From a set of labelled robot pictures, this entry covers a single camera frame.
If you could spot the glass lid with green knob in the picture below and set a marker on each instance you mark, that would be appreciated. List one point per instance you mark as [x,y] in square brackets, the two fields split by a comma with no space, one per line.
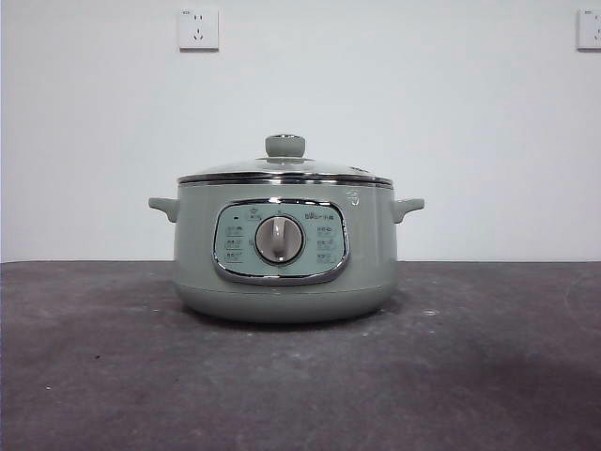
[284,146]

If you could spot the pale green electric pot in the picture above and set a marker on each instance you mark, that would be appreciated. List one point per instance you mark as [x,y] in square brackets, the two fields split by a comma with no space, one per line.
[375,263]

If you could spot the white wall socket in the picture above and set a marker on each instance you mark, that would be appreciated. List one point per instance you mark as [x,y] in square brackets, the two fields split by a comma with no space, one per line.
[198,29]
[590,29]

